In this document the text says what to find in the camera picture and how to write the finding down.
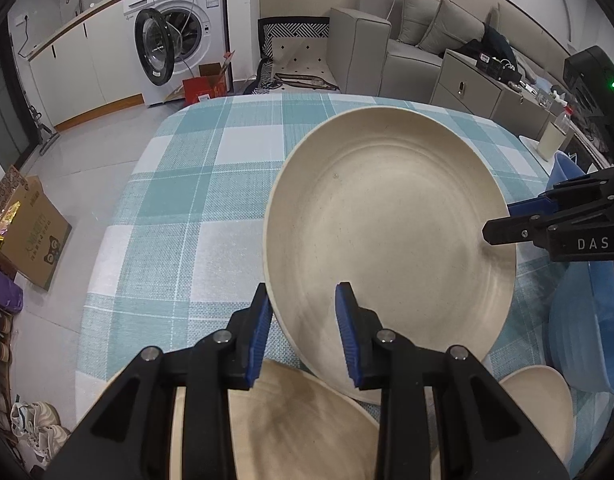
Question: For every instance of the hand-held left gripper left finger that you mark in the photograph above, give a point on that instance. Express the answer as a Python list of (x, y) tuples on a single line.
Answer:
[(256, 345)]

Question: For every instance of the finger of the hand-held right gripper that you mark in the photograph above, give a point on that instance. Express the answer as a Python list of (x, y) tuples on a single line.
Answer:
[(527, 208), (507, 231)]

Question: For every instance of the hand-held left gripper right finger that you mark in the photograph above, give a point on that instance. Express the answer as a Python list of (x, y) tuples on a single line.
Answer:
[(347, 345)]

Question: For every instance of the large beige plate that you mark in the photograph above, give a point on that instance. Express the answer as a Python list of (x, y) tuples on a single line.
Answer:
[(387, 220), (297, 430), (537, 410)]

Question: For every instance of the blue bowl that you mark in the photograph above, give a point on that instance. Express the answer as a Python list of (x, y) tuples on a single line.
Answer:
[(577, 340)]

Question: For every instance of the clear plastic bottle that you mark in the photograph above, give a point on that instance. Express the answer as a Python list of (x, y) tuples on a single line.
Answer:
[(567, 120)]

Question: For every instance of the grey white coffee table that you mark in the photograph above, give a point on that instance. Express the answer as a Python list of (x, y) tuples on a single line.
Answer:
[(529, 146)]

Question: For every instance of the beige tumbler cup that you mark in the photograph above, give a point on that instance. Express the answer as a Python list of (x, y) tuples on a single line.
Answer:
[(551, 142)]

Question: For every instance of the black box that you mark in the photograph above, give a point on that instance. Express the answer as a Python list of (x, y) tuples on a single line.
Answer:
[(497, 67)]

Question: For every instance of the dark jacket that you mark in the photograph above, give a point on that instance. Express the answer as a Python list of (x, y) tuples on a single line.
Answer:
[(494, 42)]

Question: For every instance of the grey drawer cabinet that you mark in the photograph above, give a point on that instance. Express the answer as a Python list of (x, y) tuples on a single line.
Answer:
[(467, 87)]

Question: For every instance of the grey sofa cushion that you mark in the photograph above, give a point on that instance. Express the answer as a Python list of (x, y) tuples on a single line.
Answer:
[(414, 17), (454, 27)]

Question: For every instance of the teal checked tablecloth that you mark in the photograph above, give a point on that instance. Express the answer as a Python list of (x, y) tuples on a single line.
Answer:
[(187, 200)]

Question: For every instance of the grey sofa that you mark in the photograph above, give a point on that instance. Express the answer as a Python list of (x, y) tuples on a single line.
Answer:
[(362, 50)]

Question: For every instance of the pair of light sneakers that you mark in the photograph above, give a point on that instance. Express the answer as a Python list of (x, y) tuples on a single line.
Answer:
[(34, 425)]

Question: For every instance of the brown cardboard box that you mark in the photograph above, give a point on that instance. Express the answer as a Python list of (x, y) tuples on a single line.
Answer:
[(34, 240)]

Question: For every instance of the purple bag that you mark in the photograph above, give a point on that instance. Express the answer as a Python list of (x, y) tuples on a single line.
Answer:
[(4, 290)]

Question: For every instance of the red cardboard box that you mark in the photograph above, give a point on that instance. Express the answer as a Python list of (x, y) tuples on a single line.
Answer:
[(202, 91)]

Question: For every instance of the white kitchen counter cabinet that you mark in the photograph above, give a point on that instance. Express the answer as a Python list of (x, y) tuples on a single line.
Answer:
[(87, 60)]

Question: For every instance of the white washing machine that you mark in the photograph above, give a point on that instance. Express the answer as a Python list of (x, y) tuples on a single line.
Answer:
[(197, 15)]

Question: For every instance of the chrome faucet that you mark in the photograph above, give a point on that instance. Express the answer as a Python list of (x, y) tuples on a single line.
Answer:
[(76, 2)]

